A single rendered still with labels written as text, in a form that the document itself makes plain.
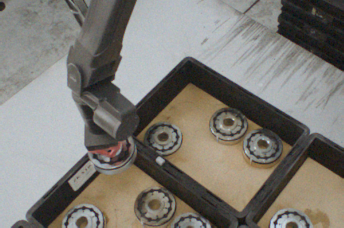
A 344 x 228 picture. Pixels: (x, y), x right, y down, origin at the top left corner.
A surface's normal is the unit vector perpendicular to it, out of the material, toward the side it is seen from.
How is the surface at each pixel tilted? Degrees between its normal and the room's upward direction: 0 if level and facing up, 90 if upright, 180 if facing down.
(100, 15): 70
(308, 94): 0
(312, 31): 90
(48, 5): 0
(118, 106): 21
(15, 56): 0
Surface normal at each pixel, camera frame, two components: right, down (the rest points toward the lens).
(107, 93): 0.18, -0.71
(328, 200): -0.04, -0.51
